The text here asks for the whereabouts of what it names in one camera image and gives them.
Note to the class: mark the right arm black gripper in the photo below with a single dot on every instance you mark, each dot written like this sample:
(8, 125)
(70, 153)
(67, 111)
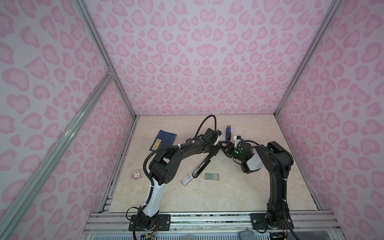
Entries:
(230, 147)

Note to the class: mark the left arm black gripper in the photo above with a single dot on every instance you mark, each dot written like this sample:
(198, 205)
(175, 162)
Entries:
(217, 148)

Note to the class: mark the blue long stapler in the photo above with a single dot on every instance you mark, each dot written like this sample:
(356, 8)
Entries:
(228, 133)

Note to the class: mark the staple tray with staples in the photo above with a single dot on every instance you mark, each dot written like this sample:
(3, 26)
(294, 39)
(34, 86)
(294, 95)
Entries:
(212, 177)

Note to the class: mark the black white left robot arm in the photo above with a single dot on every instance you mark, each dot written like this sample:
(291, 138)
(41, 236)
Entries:
(161, 167)

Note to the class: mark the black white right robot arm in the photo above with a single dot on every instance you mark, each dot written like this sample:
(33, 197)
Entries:
(278, 162)

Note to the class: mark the dark blue booklet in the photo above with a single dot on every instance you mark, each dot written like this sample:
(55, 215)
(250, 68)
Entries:
(162, 139)

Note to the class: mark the small red white staple box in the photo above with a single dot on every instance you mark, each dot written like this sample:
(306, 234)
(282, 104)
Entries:
(137, 174)

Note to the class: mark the grey cloth pad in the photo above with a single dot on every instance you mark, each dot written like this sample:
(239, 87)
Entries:
(247, 235)

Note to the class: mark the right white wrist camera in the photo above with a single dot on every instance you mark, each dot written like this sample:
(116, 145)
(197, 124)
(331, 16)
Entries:
(237, 139)

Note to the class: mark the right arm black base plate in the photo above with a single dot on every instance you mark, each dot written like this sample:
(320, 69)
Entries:
(266, 222)

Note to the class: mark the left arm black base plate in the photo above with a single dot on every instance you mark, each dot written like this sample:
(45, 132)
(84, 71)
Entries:
(159, 222)

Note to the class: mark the aluminium front rail frame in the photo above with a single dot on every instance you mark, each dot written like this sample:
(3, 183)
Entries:
(308, 225)

